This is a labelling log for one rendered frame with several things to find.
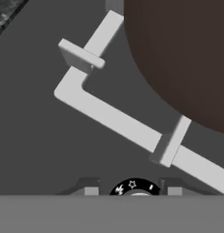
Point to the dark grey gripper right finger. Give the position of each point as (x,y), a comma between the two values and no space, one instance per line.
(171,185)

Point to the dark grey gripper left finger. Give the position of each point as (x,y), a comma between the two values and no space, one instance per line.
(89,185)

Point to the black hob knob white marks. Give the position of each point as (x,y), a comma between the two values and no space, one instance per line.
(132,185)

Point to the light grey hob grate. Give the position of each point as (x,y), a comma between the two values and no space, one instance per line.
(117,118)

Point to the dark grey hob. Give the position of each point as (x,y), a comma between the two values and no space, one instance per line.
(32,136)

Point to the dark brown round pan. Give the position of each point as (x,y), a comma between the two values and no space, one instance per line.
(183,54)

